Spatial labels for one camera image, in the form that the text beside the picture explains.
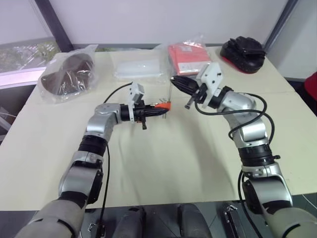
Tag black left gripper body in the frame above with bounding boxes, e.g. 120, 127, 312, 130
133, 98, 150, 131

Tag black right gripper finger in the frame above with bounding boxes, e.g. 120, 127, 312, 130
170, 76, 198, 88
172, 83, 198, 95

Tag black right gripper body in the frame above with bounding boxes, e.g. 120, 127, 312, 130
184, 83, 211, 110

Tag orange hex key holder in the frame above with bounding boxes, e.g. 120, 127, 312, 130
152, 98, 172, 119

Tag red package in plastic bag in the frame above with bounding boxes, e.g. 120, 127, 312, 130
154, 33, 213, 77

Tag clear bag of white items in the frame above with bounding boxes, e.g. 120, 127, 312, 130
113, 57, 166, 80

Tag black item on red base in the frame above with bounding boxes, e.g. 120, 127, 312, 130
219, 36, 266, 74

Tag brown item in plastic bag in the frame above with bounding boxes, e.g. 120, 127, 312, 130
39, 44, 99, 104

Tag dark rounded shape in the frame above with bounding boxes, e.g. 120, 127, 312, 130
115, 205, 147, 238
176, 203, 211, 238

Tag red object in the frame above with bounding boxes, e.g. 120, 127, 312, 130
304, 71, 317, 100

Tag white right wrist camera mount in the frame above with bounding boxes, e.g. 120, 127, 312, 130
195, 62, 223, 109

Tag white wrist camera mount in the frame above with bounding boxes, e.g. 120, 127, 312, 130
195, 62, 223, 109
128, 81, 146, 122

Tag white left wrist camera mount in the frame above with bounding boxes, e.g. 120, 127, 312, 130
128, 81, 146, 122

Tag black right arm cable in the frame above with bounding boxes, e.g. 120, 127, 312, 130
194, 93, 276, 238

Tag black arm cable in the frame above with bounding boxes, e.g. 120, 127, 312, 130
194, 93, 276, 238
99, 82, 135, 238

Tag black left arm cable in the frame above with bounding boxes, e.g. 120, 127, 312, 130
99, 82, 135, 238

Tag grey wall frame post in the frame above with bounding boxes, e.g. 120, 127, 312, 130
263, 0, 307, 54

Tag dark window frame post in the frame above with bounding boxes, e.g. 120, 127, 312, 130
33, 0, 74, 53

